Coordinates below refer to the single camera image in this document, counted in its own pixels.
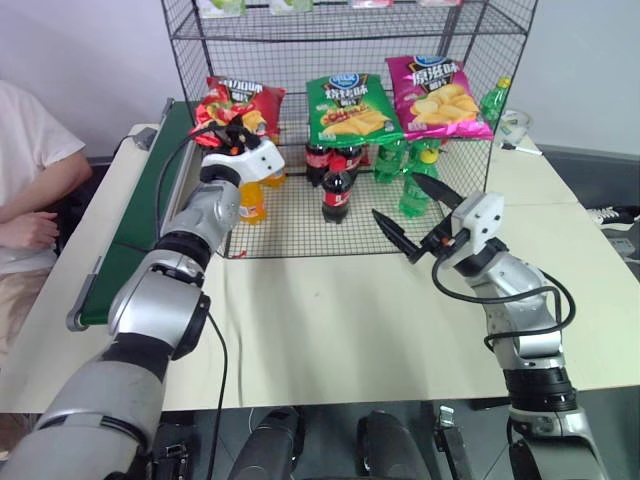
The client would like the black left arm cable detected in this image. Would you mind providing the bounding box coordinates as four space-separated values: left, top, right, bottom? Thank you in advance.
155 124 230 480

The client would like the dark rounded shape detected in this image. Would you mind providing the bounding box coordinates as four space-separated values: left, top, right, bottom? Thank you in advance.
355 409 429 480
227 406 303 480

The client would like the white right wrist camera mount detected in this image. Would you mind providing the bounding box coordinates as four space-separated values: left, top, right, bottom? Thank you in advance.
448 191 506 257

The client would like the green snack pack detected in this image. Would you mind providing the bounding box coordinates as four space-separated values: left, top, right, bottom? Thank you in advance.
196 0 247 18
268 0 315 15

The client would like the black and white marker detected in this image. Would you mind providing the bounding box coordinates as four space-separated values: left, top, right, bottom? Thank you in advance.
500 142 544 157

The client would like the black wire rack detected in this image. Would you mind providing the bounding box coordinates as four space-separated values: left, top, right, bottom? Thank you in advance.
159 0 540 260

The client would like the grey conveyor control box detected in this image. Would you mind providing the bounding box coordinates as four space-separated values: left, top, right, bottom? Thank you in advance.
130 126 159 152

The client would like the green soda bottle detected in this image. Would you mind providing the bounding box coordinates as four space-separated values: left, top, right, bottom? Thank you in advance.
398 142 443 220
480 76 513 127
373 139 410 184

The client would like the black and white shoe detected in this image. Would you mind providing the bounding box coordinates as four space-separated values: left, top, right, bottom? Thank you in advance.
584 204 637 227

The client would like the green conveyor belt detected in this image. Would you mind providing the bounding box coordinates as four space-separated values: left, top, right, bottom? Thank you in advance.
66 98 214 332

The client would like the magenta chips bag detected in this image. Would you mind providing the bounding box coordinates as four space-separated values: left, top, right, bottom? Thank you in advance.
384 53 495 142

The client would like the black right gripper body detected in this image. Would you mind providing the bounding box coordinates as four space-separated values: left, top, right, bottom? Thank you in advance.
405 209 472 266

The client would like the green chips bag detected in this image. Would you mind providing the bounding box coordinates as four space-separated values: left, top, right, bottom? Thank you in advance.
305 72 404 146

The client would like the black metal bracket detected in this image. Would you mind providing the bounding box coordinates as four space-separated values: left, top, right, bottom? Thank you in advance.
432 404 477 480

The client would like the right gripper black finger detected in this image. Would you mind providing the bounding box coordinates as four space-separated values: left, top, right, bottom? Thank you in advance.
371 208 422 262
411 172 465 215

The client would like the cola bottle red label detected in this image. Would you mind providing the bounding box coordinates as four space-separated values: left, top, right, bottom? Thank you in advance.
304 141 329 189
320 168 357 225
327 144 372 177

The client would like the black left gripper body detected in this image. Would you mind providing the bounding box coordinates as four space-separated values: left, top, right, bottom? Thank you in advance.
215 121 265 153

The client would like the person in white shirt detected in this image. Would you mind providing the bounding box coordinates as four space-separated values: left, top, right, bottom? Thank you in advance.
0 79 95 369

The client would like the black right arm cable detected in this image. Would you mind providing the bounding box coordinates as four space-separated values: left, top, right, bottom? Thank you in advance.
431 253 577 354

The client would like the red chips bag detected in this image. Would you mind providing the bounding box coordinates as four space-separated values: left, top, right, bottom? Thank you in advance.
206 75 287 147
188 95 266 149

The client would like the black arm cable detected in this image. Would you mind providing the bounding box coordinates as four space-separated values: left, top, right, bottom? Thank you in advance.
431 253 577 354
155 124 230 480

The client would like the person's bare hand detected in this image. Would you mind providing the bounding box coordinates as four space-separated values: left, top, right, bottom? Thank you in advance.
0 210 59 250

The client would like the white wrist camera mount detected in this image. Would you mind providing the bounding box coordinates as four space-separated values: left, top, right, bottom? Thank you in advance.
448 191 506 257
201 139 287 187

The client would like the flat red chips bag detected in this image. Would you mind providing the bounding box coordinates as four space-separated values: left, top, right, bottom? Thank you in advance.
206 75 287 147

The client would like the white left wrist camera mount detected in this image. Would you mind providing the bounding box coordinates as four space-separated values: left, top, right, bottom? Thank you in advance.
201 139 287 187

